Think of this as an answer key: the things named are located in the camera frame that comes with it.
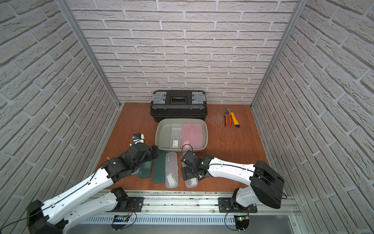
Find yellow utility knife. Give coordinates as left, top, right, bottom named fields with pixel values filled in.
left=229, top=112, right=240, bottom=127

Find left controller board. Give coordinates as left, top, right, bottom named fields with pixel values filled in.
left=111, top=215, right=131, bottom=231

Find clear pencil case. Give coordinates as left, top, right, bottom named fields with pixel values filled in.
left=181, top=163, right=198, bottom=188
left=165, top=152, right=179, bottom=189

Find dark green translucent pencil case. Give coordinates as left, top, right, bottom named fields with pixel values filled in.
left=139, top=161, right=153, bottom=178

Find pink pencil case with label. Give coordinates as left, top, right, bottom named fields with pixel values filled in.
left=181, top=124, right=192, bottom=150

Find dark green flat pencil case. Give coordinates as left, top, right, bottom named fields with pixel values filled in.
left=153, top=151, right=166, bottom=184

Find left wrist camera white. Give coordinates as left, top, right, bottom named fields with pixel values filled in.
left=132, top=133, right=145, bottom=144

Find grey plastic storage tray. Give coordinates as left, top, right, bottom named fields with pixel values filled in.
left=155, top=119, right=208, bottom=152

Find orange handled pliers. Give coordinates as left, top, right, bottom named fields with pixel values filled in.
left=224, top=107, right=232, bottom=126

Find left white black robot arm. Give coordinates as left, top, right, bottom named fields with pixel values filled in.
left=26, top=141, right=158, bottom=234

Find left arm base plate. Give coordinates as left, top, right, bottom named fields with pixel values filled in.
left=110, top=197, right=145, bottom=213

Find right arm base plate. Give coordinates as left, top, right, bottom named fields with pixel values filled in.
left=218, top=198, right=258, bottom=213

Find grey-blue pencil case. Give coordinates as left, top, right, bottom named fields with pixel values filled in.
left=131, top=168, right=140, bottom=175

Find black plastic toolbox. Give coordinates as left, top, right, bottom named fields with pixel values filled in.
left=150, top=90, right=208, bottom=122

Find aluminium rail frame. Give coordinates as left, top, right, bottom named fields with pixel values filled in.
left=76, top=190, right=307, bottom=234

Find plain pink pencil case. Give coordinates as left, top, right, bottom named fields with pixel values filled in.
left=191, top=124, right=204, bottom=149

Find clear rectangular pencil case barcode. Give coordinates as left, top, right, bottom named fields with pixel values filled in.
left=170, top=124, right=182, bottom=149

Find controller board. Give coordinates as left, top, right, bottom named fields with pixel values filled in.
left=234, top=215, right=249, bottom=231
left=111, top=215, right=131, bottom=231

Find right controller board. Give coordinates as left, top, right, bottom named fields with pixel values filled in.
left=234, top=215, right=249, bottom=231

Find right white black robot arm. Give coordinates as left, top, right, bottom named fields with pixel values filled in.
left=181, top=150, right=287, bottom=212

